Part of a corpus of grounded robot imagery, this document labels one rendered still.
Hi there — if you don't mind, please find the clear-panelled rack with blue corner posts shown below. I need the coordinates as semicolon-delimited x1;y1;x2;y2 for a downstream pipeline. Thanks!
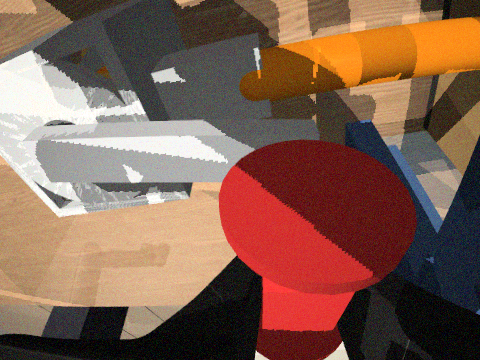
381;131;463;233

